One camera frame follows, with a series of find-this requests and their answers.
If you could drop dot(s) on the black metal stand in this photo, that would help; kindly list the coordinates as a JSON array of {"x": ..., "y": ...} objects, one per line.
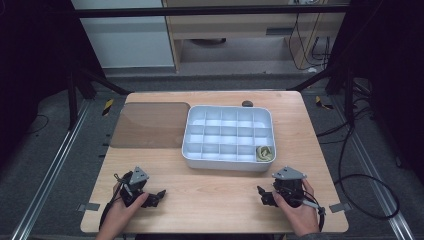
[
  {"x": 71, "y": 96},
  {"x": 349, "y": 96}
]

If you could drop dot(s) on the person's right hand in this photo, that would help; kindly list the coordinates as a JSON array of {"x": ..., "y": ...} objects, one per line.
[{"x": 305, "y": 216}]

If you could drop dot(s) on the black horizontal frame bar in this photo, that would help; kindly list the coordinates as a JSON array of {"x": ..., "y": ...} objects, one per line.
[{"x": 200, "y": 11}]

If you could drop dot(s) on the aluminium floor rail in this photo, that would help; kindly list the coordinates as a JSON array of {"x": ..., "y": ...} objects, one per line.
[
  {"x": 53, "y": 166},
  {"x": 370, "y": 160}
]

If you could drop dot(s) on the light wooden desk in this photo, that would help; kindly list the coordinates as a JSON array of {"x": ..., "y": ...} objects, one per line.
[{"x": 233, "y": 28}]

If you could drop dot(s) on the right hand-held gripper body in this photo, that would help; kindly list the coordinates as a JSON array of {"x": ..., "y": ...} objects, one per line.
[{"x": 290, "y": 188}]

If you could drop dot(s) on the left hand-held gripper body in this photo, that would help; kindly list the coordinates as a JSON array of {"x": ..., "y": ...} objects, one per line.
[{"x": 131, "y": 190}]

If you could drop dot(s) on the black curtain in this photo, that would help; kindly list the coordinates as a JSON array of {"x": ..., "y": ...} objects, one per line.
[
  {"x": 396, "y": 66},
  {"x": 30, "y": 66}
]

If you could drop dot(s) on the pale green sock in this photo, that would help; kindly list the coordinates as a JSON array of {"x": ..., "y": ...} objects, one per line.
[{"x": 265, "y": 154}]

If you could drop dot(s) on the person's left hand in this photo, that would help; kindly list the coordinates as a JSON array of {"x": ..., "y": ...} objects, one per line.
[{"x": 118, "y": 216}]

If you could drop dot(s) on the grey tape piece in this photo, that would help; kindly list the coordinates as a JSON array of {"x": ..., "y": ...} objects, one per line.
[
  {"x": 89, "y": 207},
  {"x": 340, "y": 207}
]

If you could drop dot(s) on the yellow black striped tape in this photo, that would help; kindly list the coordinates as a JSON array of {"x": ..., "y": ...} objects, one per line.
[
  {"x": 107, "y": 106},
  {"x": 322, "y": 103}
]

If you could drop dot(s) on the white cabinet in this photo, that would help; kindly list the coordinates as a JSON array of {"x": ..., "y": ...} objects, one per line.
[{"x": 126, "y": 43}]

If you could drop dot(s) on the small black round knob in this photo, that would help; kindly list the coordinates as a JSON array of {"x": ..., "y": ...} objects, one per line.
[{"x": 247, "y": 103}]

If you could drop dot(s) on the white divided storage box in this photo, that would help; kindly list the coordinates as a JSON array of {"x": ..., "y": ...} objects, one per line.
[{"x": 226, "y": 133}]

